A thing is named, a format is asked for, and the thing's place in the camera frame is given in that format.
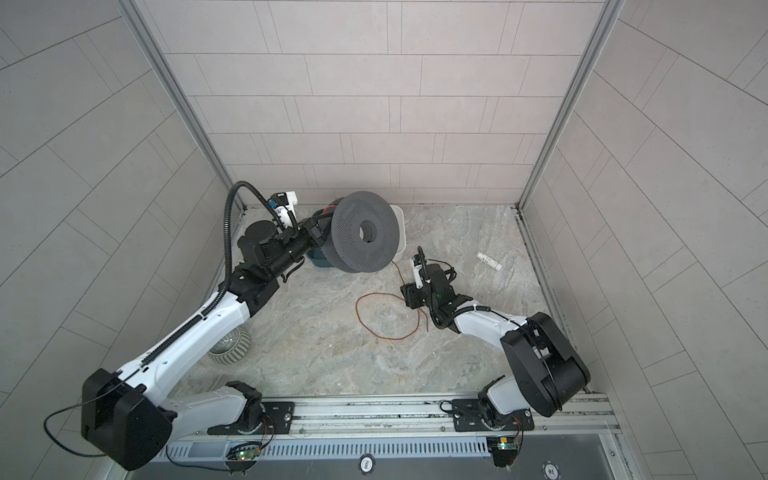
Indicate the grey perforated cable spool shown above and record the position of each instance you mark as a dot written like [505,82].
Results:
[363,234]

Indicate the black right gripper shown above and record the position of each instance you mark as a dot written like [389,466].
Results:
[412,291]

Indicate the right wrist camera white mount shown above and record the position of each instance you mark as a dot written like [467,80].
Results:
[417,264]

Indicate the left green circuit board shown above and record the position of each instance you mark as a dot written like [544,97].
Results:
[246,452]

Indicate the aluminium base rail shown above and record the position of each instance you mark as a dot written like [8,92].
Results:
[387,427]

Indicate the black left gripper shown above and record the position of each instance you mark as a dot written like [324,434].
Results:
[309,234]

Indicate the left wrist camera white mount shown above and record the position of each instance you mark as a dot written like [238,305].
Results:
[283,203]

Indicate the white plastic tray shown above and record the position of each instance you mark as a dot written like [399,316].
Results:
[399,214]

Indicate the green circuit board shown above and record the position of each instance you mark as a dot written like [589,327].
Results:
[504,450]
[246,452]

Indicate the aluminium corner wall profile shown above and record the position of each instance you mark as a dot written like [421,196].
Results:
[606,20]
[152,52]

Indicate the dark teal plastic tray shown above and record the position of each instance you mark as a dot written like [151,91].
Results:
[318,258]

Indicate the aluminium corner wall profile left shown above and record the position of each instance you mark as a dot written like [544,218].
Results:
[152,52]

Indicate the aluminium corner wall profile right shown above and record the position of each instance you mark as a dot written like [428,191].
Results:
[606,20]

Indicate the right green circuit board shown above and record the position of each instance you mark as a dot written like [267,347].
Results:
[504,450]

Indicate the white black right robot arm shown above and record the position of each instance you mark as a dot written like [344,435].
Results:
[546,369]

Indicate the ribbed grey ceramic cup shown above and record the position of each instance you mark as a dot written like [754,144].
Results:
[231,348]

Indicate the white glue stick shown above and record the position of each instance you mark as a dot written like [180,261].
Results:
[489,261]

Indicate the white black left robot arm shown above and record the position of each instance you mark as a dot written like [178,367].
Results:
[129,416]

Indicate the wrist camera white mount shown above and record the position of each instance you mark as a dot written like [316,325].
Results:
[283,203]
[417,264]

